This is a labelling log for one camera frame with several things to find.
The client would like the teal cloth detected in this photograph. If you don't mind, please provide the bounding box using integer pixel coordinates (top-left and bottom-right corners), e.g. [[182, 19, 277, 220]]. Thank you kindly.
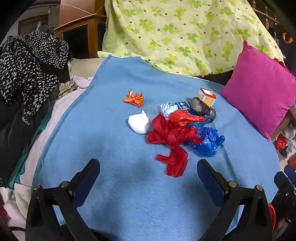
[[7, 109, 52, 189]]

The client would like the red orange plastic bag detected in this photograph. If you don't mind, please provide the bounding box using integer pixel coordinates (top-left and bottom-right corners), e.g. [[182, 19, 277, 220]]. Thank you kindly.
[[275, 134, 288, 151]]

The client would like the blue plastic bag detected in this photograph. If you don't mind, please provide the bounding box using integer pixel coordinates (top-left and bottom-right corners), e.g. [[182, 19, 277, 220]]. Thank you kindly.
[[185, 115, 225, 157]]

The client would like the white bedsheet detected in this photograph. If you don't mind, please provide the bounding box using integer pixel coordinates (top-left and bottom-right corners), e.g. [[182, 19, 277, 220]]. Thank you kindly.
[[0, 58, 107, 241]]

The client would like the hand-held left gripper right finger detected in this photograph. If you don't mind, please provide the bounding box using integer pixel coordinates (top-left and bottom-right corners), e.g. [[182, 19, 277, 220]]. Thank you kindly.
[[196, 159, 273, 241]]

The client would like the blue blanket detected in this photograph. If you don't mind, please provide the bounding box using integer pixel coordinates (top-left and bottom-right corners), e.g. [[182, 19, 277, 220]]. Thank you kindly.
[[31, 55, 281, 241]]

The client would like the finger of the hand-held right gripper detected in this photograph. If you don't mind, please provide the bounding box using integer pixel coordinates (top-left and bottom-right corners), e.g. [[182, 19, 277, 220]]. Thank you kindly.
[[274, 171, 296, 205], [284, 164, 296, 180]]

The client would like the green clover print quilt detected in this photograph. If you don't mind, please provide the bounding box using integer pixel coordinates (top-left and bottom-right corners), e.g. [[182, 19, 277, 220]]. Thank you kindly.
[[97, 0, 286, 77]]

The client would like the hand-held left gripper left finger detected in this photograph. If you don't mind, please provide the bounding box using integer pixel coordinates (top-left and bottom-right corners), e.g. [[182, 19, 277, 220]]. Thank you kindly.
[[25, 159, 101, 241]]

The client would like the black jacket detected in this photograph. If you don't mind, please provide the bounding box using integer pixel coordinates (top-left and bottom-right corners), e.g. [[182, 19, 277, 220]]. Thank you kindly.
[[0, 100, 50, 186]]

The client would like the wooden railing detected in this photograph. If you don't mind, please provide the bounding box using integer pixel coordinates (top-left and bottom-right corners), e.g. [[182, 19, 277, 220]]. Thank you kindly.
[[252, 0, 281, 29]]

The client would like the orange white small box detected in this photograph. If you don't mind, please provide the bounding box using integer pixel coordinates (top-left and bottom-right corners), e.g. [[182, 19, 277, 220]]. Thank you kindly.
[[197, 87, 216, 107]]

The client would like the magenta pillow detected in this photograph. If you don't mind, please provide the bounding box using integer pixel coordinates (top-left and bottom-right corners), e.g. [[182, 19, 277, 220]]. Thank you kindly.
[[220, 40, 296, 142]]

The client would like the wooden cabinet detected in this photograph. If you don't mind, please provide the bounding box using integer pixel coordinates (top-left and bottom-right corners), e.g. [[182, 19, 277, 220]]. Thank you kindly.
[[54, 0, 108, 59]]

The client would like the grey plastic bag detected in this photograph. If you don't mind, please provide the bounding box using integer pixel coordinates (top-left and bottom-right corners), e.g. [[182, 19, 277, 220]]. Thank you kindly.
[[190, 97, 217, 123]]

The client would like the floral cloth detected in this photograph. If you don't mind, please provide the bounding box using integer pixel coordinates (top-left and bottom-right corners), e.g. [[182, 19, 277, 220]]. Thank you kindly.
[[58, 81, 78, 98]]

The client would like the clear plastic bag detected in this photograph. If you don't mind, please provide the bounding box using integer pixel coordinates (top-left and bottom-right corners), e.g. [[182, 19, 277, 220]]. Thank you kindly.
[[160, 101, 178, 117]]

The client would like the black white-dotted garment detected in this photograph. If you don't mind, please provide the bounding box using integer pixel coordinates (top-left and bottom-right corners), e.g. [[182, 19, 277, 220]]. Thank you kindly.
[[0, 31, 71, 121]]

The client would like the red plastic basket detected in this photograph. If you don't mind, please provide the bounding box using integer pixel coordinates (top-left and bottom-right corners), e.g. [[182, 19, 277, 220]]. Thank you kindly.
[[268, 204, 281, 235]]

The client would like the white knotted plastic bag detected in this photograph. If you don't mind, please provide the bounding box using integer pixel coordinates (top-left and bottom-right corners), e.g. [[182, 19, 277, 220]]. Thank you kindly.
[[128, 110, 151, 135]]

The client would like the wooden table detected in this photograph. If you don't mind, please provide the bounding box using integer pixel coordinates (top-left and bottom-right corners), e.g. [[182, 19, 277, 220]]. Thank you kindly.
[[270, 112, 296, 142]]

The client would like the blue white carton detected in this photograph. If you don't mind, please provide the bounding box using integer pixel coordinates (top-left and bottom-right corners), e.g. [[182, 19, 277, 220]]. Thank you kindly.
[[173, 101, 192, 114]]

